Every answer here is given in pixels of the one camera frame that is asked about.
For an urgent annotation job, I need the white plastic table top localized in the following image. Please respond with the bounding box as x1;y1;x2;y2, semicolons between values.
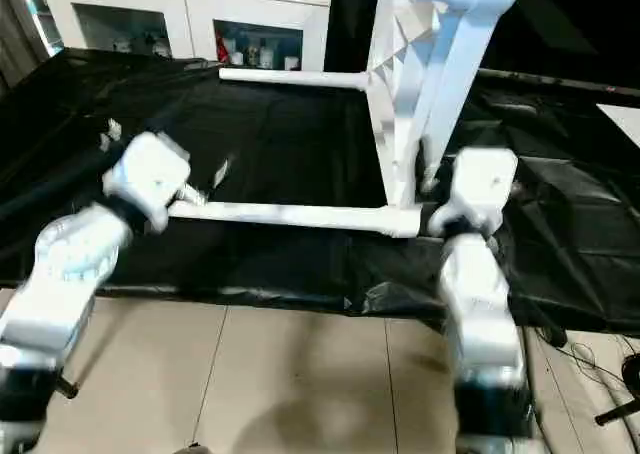
365;0;526;240

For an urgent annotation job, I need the black work mat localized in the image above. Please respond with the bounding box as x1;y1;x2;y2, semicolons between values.
0;49;640;335

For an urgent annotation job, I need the dark metal rod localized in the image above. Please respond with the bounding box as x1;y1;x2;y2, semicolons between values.
478;69;640;100

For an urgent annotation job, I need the white flat board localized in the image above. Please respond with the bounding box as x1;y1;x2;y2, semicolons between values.
598;104;640;150

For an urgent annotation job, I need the white glass-door cabinet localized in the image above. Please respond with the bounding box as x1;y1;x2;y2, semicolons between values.
35;0;336;73

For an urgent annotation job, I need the black floor stand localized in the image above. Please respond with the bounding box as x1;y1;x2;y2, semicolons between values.
595;399;640;427

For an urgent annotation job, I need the dark grey curtain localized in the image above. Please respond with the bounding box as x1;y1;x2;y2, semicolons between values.
0;0;51;75

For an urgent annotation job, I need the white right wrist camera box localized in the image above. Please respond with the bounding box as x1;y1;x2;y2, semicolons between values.
428;149;521;237

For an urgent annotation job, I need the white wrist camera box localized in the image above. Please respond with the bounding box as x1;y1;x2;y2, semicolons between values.
100;129;193;237
428;149;521;237

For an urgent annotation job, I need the black floor cable coil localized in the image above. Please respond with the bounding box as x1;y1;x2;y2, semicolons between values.
535;319;640;415

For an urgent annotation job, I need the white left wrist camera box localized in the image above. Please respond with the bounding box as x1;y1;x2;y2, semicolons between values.
100;129;193;237

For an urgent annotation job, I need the grey metal frame leg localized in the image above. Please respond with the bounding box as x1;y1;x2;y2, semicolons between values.
55;374;81;400

